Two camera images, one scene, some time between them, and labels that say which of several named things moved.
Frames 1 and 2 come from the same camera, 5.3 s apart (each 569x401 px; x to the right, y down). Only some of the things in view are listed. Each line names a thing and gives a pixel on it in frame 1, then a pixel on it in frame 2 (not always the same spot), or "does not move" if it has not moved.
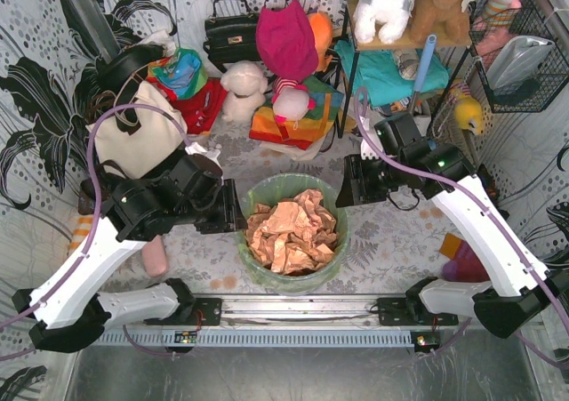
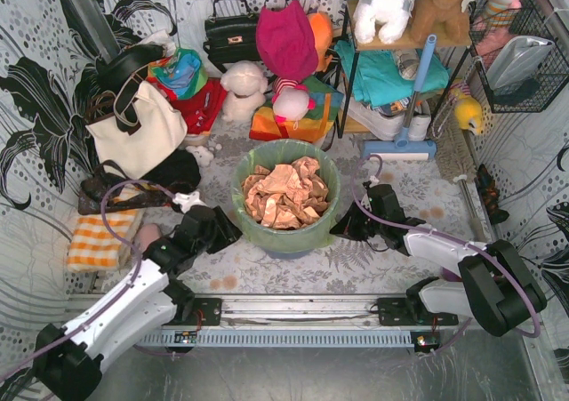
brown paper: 292,236 -> 286,196
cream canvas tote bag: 135,154 does not move
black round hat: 115,69 does not move
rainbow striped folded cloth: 303,132 does not move
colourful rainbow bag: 182,75 does not move
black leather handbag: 232,38 does not move
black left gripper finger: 233,218 -> 223,232
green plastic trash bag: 284,187 -> 277,153
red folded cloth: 198,111 does not move
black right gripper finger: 364,181 -> 354,225
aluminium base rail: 281,321 does not move
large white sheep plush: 244,83 does not move
